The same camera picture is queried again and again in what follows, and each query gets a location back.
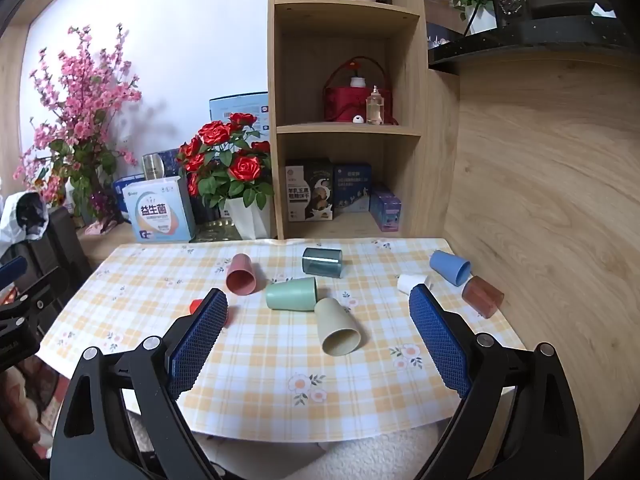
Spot red basket with handle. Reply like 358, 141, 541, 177
322, 56, 401, 124

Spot black wall shelf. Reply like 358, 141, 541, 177
427, 24, 637, 67

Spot purple small box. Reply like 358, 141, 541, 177
370, 187, 403, 232

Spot beige cup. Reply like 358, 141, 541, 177
314, 297, 362, 357

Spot pink cup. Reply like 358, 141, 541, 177
225, 253, 259, 295

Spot red rose plant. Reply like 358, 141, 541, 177
175, 112, 275, 211

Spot white and black cloth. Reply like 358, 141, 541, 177
0, 191, 50, 261

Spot light blue cardboard box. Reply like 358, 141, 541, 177
208, 92, 271, 149

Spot blue cup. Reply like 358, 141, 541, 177
429, 250, 472, 287

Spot black snack box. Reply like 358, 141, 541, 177
285, 159, 335, 223

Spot green cup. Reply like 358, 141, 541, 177
265, 277, 319, 311

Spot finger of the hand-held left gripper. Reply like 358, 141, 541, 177
0, 255, 61, 313

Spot white vase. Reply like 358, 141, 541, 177
465, 4, 499, 36

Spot brown clear cup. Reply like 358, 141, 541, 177
461, 275, 505, 319

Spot yellow checked floral tablecloth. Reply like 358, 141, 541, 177
37, 237, 526, 445

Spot dark teal clear cup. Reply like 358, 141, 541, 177
302, 247, 344, 278

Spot white cup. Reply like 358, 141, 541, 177
397, 273, 434, 296

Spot white faceted flower pot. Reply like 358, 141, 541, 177
223, 195, 274, 241

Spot red cup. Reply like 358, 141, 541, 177
189, 298, 230, 324

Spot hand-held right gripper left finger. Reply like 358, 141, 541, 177
49, 287, 230, 480

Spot clear perfume bottle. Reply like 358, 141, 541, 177
366, 86, 386, 125

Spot wooden shelf unit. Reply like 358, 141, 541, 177
267, 0, 461, 241

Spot steel tumbler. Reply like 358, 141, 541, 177
142, 152, 167, 181

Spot black chair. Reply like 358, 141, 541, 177
20, 205, 93, 331

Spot pink blossom branches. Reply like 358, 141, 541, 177
12, 23, 144, 222

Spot blue printed box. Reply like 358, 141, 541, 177
333, 162, 373, 214

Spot white supplement box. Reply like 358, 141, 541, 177
123, 177, 198, 244

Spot blue bowl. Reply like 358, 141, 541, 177
112, 174, 147, 222

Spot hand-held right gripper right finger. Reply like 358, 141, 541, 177
408, 283, 587, 480

